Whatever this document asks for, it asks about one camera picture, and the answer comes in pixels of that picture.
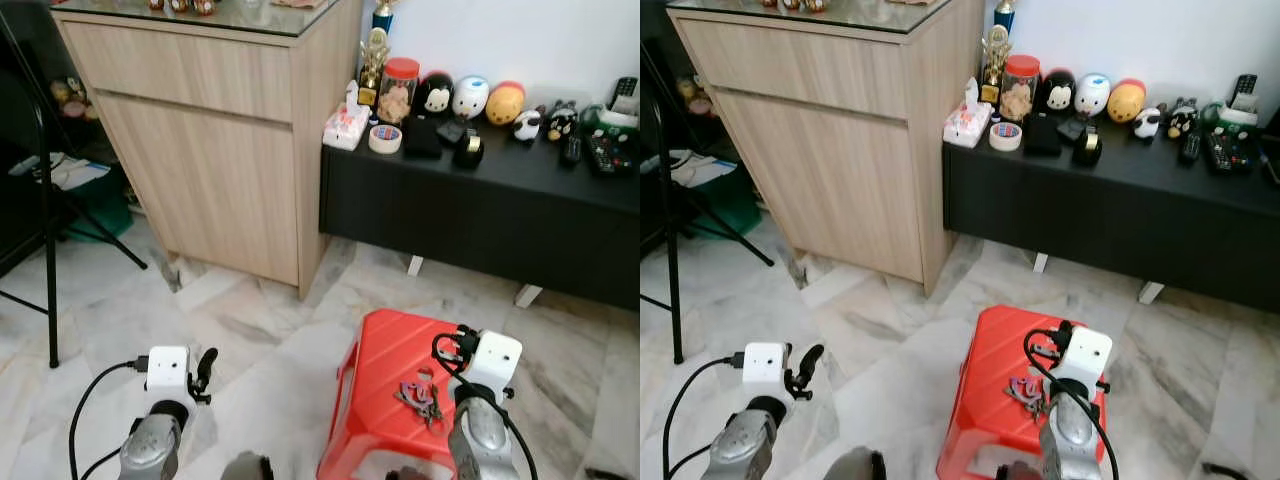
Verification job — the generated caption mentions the red plastic stool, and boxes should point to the red plastic stool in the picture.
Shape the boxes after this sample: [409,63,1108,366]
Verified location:
[937,305,1111,480]
[317,308,521,480]

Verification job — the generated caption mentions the pink white tissue box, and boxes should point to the pink white tissue box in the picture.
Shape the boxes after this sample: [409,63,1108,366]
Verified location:
[943,78,994,149]
[322,82,371,151]

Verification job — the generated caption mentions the black tape dispenser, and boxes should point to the black tape dispenser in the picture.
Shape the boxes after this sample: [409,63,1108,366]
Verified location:
[1072,126,1104,167]
[452,128,486,169]

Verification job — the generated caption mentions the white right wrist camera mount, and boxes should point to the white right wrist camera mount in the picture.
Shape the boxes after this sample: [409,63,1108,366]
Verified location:
[462,330,524,403]
[1050,326,1114,401]

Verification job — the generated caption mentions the green bin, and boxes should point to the green bin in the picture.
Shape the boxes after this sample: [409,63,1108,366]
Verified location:
[60,165,134,243]
[690,165,761,239]

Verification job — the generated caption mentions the light wooden cabinet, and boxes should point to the light wooden cabinet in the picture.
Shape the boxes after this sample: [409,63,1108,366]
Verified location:
[50,0,363,299]
[665,0,986,297]

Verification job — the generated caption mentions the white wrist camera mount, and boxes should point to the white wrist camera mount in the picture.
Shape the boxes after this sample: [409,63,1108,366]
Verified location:
[1050,326,1114,401]
[741,342,791,393]
[145,346,193,393]
[462,330,524,403]

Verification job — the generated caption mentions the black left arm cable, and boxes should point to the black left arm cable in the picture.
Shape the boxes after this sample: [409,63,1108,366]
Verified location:
[68,360,151,480]
[664,353,746,480]

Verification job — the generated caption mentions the green basket with remotes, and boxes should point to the green basket with remotes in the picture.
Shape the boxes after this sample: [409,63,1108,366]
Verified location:
[1202,102,1263,177]
[583,105,641,179]

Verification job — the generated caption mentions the black low console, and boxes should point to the black low console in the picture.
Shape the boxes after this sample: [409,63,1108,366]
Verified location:
[320,110,641,311]
[942,108,1280,311]

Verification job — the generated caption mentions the white round plush toy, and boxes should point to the white round plush toy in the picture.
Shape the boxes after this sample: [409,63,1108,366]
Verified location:
[450,75,491,121]
[1072,73,1111,118]

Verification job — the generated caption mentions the black tripod stand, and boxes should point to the black tripod stand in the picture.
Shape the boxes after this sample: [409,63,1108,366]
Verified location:
[640,40,776,365]
[0,0,149,368]

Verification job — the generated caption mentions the black round plush toy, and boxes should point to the black round plush toy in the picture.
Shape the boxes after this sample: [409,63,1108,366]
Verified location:
[413,70,455,118]
[1037,68,1077,114]

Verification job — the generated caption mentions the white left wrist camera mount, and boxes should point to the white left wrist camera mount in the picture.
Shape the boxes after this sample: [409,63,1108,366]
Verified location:
[145,346,193,393]
[741,342,791,393]

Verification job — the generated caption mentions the bunch of keys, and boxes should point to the bunch of keys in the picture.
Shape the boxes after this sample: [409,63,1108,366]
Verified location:
[1005,372,1051,416]
[394,375,446,429]

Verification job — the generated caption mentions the yellow round plush toy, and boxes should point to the yellow round plush toy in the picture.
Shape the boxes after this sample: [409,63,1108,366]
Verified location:
[1107,79,1148,124]
[485,81,527,126]

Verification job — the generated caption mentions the small black plush toy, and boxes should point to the small black plush toy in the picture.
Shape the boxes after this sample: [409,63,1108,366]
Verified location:
[1166,97,1200,140]
[545,100,579,143]

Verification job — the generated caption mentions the red lid snack jar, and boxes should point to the red lid snack jar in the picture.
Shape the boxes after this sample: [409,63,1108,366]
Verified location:
[378,57,421,126]
[1000,55,1042,123]

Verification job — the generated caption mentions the black wallet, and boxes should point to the black wallet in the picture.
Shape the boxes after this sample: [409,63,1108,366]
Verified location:
[1023,112,1064,157]
[402,115,443,159]

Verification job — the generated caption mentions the gold trophy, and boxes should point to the gold trophy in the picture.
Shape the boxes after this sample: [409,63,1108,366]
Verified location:
[358,28,391,107]
[980,24,1013,105]

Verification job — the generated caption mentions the white papers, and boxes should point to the white papers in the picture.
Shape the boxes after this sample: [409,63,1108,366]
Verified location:
[645,150,736,189]
[10,152,111,191]

